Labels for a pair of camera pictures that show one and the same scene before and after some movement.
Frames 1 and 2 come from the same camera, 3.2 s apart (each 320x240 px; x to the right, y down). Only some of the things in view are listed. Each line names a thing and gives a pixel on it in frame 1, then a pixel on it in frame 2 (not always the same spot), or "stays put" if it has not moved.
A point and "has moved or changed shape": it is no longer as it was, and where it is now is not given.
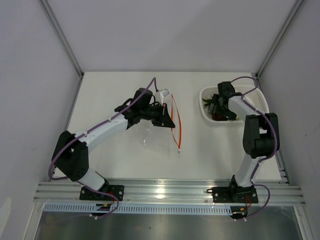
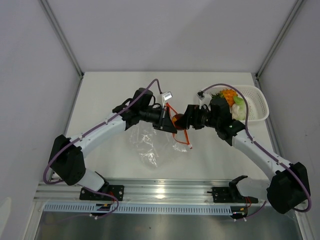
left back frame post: (62, 35) stays put
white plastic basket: (256, 99) stays put
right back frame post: (280, 36) stays put
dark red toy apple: (218, 118) has moved or changed shape
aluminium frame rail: (279, 192) stays put
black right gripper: (229, 114) → (190, 111)
